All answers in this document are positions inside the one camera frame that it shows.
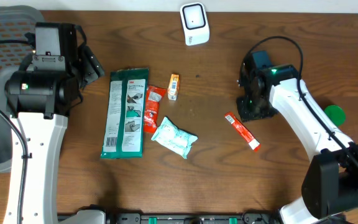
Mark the red stick sachet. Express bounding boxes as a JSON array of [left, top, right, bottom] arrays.
[[224, 112, 260, 151]]

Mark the small orange white box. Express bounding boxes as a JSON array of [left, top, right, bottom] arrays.
[[167, 74, 180, 101]]

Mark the green lid white jar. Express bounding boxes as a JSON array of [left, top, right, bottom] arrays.
[[324, 105, 346, 126]]

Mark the light teal tissue pack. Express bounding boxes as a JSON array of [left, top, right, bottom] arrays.
[[151, 117, 198, 159]]

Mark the red snack bag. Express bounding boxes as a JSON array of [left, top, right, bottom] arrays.
[[144, 85, 167, 134]]

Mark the green 3M wipes pack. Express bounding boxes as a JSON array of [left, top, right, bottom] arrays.
[[101, 68, 149, 159]]

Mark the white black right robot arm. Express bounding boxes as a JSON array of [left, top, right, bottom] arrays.
[[237, 51, 358, 223]]

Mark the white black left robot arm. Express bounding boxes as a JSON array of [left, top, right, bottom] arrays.
[[4, 22, 104, 223]]

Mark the white barcode scanner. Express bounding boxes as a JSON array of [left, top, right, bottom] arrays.
[[180, 2, 210, 46]]

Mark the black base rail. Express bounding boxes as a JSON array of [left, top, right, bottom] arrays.
[[58, 210, 280, 224]]

